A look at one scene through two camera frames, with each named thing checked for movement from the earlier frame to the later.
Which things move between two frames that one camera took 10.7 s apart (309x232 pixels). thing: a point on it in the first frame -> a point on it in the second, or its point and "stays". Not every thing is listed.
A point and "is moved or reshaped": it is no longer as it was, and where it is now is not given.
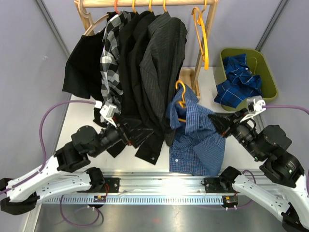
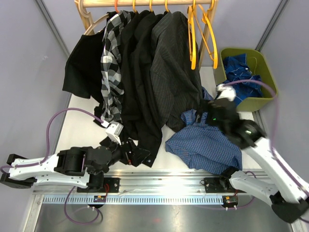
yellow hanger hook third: (150, 3) stays
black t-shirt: (82, 75) stays
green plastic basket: (257, 65) stays
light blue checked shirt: (196, 147) is moved or reshaped
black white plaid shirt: (111, 88) stays
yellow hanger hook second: (133, 2) stays
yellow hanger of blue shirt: (201, 34) -> (210, 34)
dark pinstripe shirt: (161, 62) -> (175, 67)
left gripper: (136, 137) -> (139, 155)
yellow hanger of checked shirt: (182, 103) -> (192, 39)
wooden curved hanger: (92, 24) stays
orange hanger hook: (116, 7) stays
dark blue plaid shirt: (241, 84) stays
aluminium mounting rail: (159, 187) stays
